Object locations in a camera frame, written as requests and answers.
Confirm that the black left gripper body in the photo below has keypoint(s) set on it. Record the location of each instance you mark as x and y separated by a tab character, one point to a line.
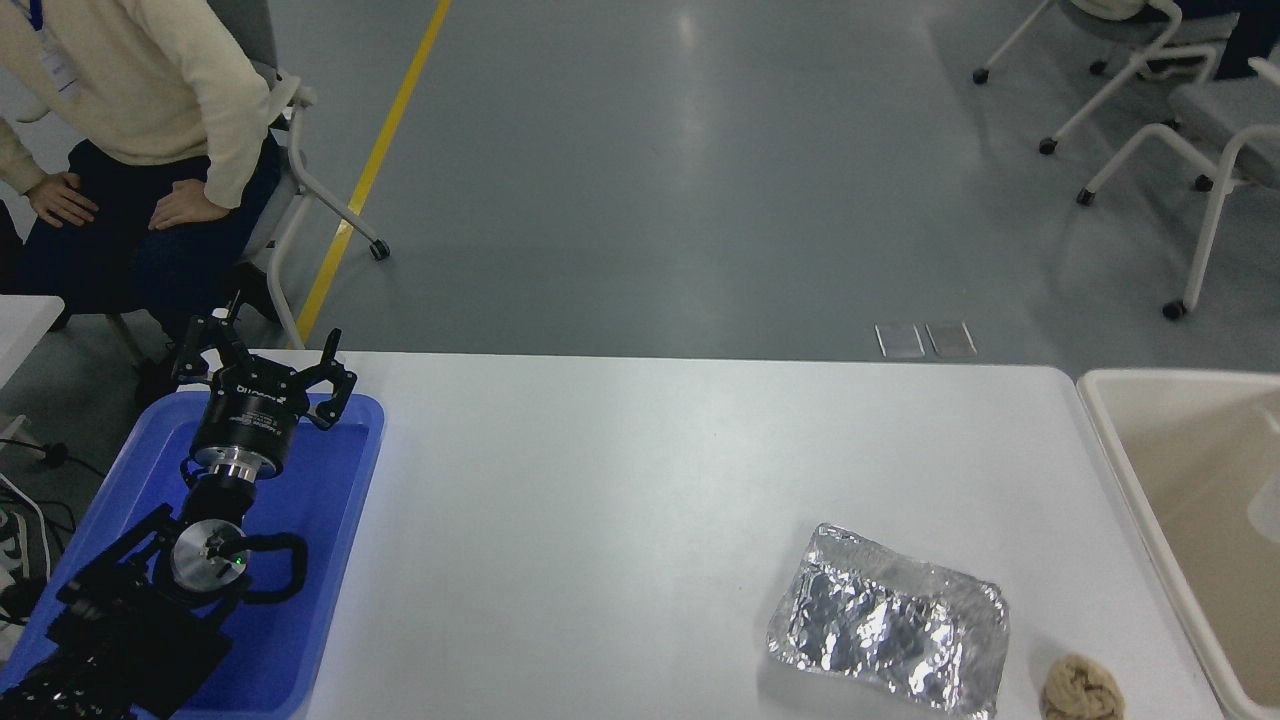
245	425

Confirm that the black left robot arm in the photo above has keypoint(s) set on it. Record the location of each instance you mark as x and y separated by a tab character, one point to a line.
120	640

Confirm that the person's left hand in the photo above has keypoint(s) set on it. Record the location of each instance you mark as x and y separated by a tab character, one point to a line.
190	205

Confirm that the person's right hand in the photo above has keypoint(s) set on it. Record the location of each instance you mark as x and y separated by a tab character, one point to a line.
62	200

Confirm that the blue plastic tray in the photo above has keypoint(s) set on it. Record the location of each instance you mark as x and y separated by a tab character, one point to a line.
320	500

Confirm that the small white table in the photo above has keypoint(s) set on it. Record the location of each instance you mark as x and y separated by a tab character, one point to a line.
20	325

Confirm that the white grey office chair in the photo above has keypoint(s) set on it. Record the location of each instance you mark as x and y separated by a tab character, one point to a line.
1120	30
245	25
1225	110

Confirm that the clear floor plate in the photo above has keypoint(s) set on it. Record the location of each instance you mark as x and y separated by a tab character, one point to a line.
899	340
950	338

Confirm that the crumpled silver foil tray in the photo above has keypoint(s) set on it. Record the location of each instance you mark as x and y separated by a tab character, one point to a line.
880	620

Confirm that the crumpled tan paper ball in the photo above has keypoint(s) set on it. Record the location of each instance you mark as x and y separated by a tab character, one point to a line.
1082	690

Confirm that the large pale bin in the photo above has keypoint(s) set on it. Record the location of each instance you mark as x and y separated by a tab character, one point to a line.
1190	480

